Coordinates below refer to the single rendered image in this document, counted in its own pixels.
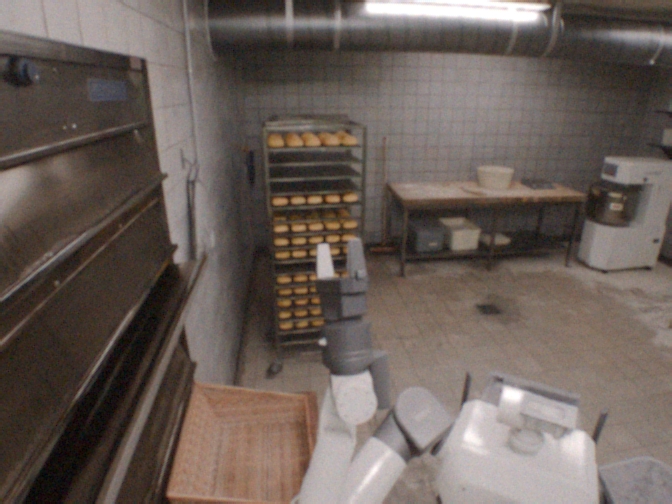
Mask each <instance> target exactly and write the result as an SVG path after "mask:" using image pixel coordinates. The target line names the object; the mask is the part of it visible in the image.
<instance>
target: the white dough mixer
mask: <svg viewBox="0 0 672 504"><path fill-rule="evenodd" d="M601 178H602V179H603V178H604V181H603V180H602V179H601ZM598 179H599V180H600V179H601V180H600V181H598ZM605 179H607V180H605ZM592 181H593V182H592ZM592 181H591V183H589V190H588V195H587V196H588V197H587V201H586V205H585V213H586V215H587V216H588V217H587V218H586V220H585V224H584V228H583V233H582V237H581V242H580V246H579V251H578V255H577V259H578V260H579V261H581V262H583V263H584V264H586V265H587V266H591V267H596V268H600V269H602V271H601V273H603V274H607V273H608V269H623V268H639V267H645V270H647V271H651V267H654V266H655V263H656V260H657V256H658V253H659V250H660V246H661V243H662V239H663V236H664V232H665V229H666V227H665V226H664V224H665V221H666V217H667V213H668V210H669V206H670V203H671V199H672V162H671V161H666V160H662V159H657V158H653V157H606V158H605V163H604V168H603V173H602V177H600V178H597V179H594V180H592ZM594 181H596V182H594ZM606 181H613V182H606ZM622 183H624V184H622Z"/></svg>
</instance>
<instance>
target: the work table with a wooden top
mask: <svg viewBox="0 0 672 504"><path fill-rule="evenodd" d="M549 182H551V181H549ZM449 183H450V186H442V185H441V187H442V188H443V189H446V190H447V191H448V192H442V190H440V193H436V192H434V191H430V190H429V191H430V193H426V192H425V191H424V190H421V188H419V186H424V187H426V188H427V186H428V185H431V186H432V188H435V189H438V188H436V185H439V184H449ZM551 183H552V184H553V185H554V186H555V187H556V189H553V190H552V189H535V190H533V189H531V188H529V187H527V186H524V185H521V184H520V181H510V184H509V187H508V189H505V190H492V189H486V188H482V187H480V186H479V181H462V182H404V183H386V188H387V189H388V190H389V199H388V221H387V242H386V248H389V247H390V240H391V241H392V242H393V244H394V245H395V247H396V248H397V250H398V251H399V252H400V254H401V266H400V272H401V273H400V275H401V276H403V275H404V270H405V259H414V258H433V257H456V256H477V255H488V259H487V269H486V270H487V271H490V267H491V263H492V256H493V255H498V254H518V253H539V252H559V251H567V255H566V259H565V263H566V264H565V266H568V263H570V258H571V254H572V249H573V245H574V240H575V235H576V231H577V226H578V221H579V216H580V212H581V207H582V202H583V201H587V197H588V196H587V195H585V194H582V193H580V192H577V191H574V190H572V189H569V188H566V187H564V186H561V185H559V184H556V183H553V182H551ZM406 184H412V185H415V186H416V187H412V188H410V187H404V186H403V185H406ZM460 186H461V187H470V188H473V189H477V190H481V191H482V192H483V193H487V194H488V195H487V196H484V195H481V196H480V195H476V194H472V193H469V192H465V191H464V189H460V188H459V187H460ZM427 189H428V188H427ZM392 195H393V196H394V197H395V198H396V199H397V200H398V201H399V202H400V203H401V204H402V205H403V206H404V218H403V234H402V235H391V216H392ZM568 205H577V207H576V212H575V217H574V222H573V226H572V231H571V236H570V241H569V245H568V247H566V246H564V245H563V244H561V243H559V242H558V241H556V240H554V239H552V238H551V237H549V236H547V235H546V234H544V233H542V232H541V231H540V230H541V225H542V219H543V214H544V208H545V206H568ZM523 206H541V207H540V213H539V218H538V224H537V230H524V231H496V229H497V222H498V215H499V208H500V207H523ZM482 207H495V210H494V217H493V224H492V231H491V232H480V233H479V234H484V233H491V238H490V245H486V244H484V243H483V242H481V241H480V240H478V244H477V248H476V249H465V250H451V249H450V248H449V247H448V246H447V245H446V244H445V243H443V248H442V250H440V251H416V250H415V249H414V248H413V246H412V245H411V244H410V242H409V241H408V240H407V225H408V210H409V209H444V208H467V216H466V219H467V220H468V221H470V216H471V208H482ZM496 233H500V234H502V235H504V236H505V237H507V238H508V239H510V242H508V243H507V244H497V245H494V243H495V236H496Z"/></svg>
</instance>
